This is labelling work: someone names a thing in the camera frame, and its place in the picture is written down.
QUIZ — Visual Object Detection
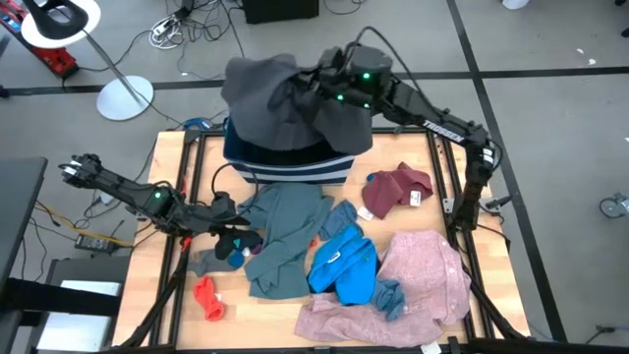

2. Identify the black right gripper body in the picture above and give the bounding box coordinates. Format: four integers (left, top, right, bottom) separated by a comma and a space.
314, 44, 358, 107

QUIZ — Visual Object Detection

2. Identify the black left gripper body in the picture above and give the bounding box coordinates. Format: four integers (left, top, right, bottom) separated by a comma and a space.
208, 191, 252, 232

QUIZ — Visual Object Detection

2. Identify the grey-teal shirt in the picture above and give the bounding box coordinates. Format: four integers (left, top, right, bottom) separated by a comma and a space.
239, 181, 336, 301

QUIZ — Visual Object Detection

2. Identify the dark grey garment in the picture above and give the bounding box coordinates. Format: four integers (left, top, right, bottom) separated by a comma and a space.
220, 52, 374, 156

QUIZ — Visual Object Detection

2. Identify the bright blue garment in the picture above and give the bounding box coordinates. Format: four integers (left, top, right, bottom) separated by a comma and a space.
307, 223, 379, 307

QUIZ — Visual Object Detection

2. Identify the maroon garment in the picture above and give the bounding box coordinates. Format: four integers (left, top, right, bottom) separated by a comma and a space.
362, 160, 435, 221

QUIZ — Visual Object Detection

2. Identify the dusty blue cloth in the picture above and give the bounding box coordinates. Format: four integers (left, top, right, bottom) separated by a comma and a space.
370, 277, 407, 324

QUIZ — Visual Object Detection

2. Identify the pink button shirt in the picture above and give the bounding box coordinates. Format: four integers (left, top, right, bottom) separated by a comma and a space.
293, 228, 472, 349

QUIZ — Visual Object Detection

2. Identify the navy white striped fabric bin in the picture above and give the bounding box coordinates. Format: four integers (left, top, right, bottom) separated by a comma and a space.
223, 115, 368, 186

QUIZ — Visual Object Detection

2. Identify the black box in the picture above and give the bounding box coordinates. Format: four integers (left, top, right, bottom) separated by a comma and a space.
242, 0, 320, 25

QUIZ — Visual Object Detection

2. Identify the black power brick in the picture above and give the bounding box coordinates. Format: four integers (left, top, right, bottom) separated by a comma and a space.
73, 233, 119, 256

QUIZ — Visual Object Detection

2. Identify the white floor lamp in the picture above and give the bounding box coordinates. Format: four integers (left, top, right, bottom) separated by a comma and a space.
20, 0, 154, 122

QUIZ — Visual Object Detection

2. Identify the black crossbar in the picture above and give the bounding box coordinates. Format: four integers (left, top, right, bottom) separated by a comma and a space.
0, 276, 123, 319

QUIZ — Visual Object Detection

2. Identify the grey cart white panel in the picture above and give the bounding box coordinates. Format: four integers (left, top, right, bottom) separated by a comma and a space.
27, 254, 132, 354

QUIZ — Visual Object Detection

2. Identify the white power strip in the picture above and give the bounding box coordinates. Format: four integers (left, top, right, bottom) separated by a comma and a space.
149, 17, 183, 50

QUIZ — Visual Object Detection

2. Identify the black desk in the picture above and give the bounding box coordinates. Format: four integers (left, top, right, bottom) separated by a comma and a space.
0, 155, 49, 296

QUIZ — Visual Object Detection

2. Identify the red toolbox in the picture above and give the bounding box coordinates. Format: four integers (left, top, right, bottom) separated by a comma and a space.
0, 0, 80, 80

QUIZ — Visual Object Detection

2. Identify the grey caster wheel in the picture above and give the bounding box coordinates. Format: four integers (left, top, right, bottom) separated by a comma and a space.
599, 193, 629, 219

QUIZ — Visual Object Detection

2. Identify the black floor plug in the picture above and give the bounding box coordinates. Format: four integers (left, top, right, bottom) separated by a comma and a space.
583, 323, 618, 346

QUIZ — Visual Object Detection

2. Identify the blue cable coil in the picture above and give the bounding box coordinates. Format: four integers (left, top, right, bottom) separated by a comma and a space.
182, 116, 213, 132

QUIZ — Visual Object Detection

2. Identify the black aluminium table frame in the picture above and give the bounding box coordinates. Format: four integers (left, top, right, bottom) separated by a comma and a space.
117, 125, 535, 354

